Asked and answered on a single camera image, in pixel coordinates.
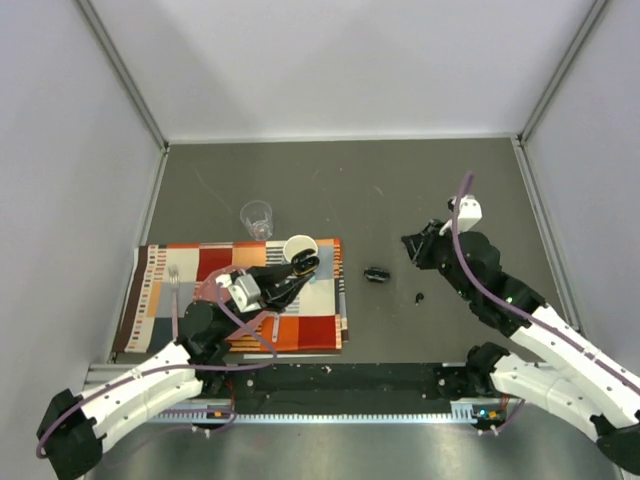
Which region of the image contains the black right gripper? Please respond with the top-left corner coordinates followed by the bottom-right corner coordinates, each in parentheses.
top-left (401, 219), bottom-right (473, 301)

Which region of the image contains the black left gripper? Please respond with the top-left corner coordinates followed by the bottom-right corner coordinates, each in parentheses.
top-left (219, 260), bottom-right (314, 338)

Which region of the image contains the black taped earbud charging case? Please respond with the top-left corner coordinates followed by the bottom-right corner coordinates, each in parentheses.
top-left (363, 267), bottom-right (391, 284)

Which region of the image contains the black case with gold line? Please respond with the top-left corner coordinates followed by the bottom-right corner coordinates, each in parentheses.
top-left (290, 248), bottom-right (320, 277)

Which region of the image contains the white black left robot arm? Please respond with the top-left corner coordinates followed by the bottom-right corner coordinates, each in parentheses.
top-left (36, 259), bottom-right (318, 479)

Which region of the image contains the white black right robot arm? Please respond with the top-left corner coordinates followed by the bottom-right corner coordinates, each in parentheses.
top-left (401, 221), bottom-right (639, 474)

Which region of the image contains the blue mug white inside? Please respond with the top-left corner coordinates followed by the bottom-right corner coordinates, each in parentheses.
top-left (282, 234), bottom-right (318, 263)

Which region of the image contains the pink dotted plate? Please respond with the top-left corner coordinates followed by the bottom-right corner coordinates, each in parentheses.
top-left (194, 265), bottom-right (267, 341)

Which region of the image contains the clear plastic cup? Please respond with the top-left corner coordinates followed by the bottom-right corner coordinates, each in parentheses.
top-left (240, 200), bottom-right (273, 241)

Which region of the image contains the orange patchwork placemat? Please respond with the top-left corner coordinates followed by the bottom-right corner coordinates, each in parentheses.
top-left (112, 238), bottom-right (348, 355)

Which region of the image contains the pink handled knife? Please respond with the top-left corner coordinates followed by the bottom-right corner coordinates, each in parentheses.
top-left (271, 314), bottom-right (281, 345)

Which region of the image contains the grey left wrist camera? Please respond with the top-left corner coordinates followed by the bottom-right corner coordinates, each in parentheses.
top-left (215, 271), bottom-right (261, 313)

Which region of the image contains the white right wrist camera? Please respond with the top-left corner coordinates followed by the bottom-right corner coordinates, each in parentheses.
top-left (440, 195), bottom-right (482, 235)

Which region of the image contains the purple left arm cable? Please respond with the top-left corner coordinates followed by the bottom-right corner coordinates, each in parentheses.
top-left (35, 272), bottom-right (279, 459)

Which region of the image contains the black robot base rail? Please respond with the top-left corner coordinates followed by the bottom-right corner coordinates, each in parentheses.
top-left (229, 363), bottom-right (482, 414)

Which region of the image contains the pink handled fork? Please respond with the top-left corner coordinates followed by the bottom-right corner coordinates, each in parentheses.
top-left (168, 265), bottom-right (180, 339)

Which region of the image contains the white slotted cable duct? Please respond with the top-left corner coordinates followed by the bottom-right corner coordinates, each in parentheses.
top-left (149, 401), bottom-right (508, 426)

